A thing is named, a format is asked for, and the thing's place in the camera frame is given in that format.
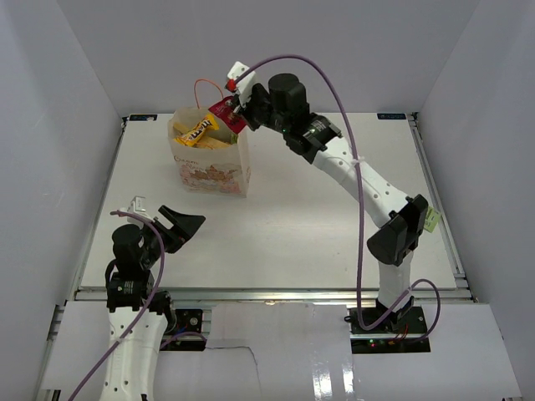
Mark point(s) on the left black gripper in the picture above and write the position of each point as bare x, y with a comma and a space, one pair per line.
184, 227

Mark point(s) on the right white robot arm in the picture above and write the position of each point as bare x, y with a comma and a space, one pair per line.
282, 106

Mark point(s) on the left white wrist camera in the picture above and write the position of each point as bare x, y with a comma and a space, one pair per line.
136, 212

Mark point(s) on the golden chips bag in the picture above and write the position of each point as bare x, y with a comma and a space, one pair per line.
205, 142

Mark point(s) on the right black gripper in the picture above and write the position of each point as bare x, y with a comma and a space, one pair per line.
247, 111

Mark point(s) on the red candy packet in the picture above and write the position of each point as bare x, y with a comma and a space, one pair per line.
224, 110

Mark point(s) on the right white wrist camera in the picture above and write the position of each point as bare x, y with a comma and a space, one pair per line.
240, 81

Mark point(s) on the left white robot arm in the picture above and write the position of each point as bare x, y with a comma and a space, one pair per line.
140, 313

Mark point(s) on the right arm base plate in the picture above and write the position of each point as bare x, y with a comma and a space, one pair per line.
385, 339

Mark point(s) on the white paper gift bag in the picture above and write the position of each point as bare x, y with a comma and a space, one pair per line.
219, 171

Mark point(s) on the aluminium front rail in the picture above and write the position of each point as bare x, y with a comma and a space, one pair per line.
421, 293

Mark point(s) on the yellow M&M's candy pack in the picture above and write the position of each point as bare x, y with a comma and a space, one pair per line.
190, 137

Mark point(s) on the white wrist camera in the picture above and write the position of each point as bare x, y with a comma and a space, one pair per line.
136, 212
240, 81

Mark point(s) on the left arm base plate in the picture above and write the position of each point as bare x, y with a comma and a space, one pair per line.
183, 337

